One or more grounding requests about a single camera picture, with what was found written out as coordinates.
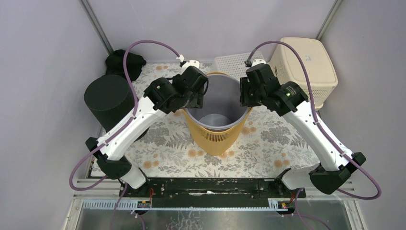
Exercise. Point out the floral patterned table mat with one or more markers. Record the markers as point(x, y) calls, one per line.
point(265, 147)

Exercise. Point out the white mesh plastic basket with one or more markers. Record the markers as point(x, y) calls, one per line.
point(231, 65)

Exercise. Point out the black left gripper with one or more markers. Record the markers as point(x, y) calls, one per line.
point(197, 97)

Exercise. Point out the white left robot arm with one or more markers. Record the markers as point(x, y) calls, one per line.
point(161, 97)

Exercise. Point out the black bucket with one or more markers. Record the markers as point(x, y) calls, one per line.
point(110, 99)

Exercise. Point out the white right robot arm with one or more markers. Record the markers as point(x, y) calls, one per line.
point(289, 101)

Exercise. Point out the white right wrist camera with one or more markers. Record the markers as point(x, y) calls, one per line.
point(250, 63)

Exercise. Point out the large cream plastic basket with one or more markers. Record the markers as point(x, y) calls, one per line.
point(321, 72)

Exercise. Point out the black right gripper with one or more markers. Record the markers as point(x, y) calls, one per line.
point(244, 100)

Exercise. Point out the grey plastic bucket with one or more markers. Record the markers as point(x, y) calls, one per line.
point(221, 104)

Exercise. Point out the yellow plastic waste bin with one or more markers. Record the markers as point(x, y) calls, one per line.
point(214, 142)

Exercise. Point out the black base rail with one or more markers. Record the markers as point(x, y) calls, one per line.
point(211, 192)

